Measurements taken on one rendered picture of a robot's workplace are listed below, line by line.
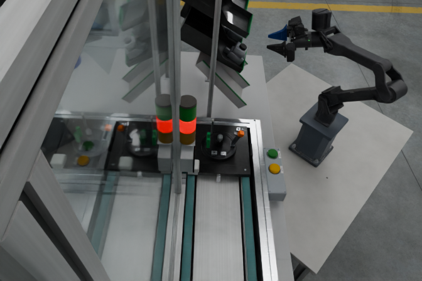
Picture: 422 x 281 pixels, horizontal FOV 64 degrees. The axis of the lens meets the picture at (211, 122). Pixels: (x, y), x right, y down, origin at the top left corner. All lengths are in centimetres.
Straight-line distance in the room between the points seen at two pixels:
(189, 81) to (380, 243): 158
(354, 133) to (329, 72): 178
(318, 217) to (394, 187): 144
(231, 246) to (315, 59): 262
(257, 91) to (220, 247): 86
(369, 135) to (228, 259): 92
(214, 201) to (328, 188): 49
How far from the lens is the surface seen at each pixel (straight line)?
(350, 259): 238
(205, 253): 120
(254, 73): 186
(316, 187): 147
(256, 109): 167
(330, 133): 139
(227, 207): 128
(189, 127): 93
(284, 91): 180
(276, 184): 131
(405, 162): 299
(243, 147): 136
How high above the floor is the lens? 205
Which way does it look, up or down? 49 degrees down
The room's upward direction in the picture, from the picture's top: 5 degrees clockwise
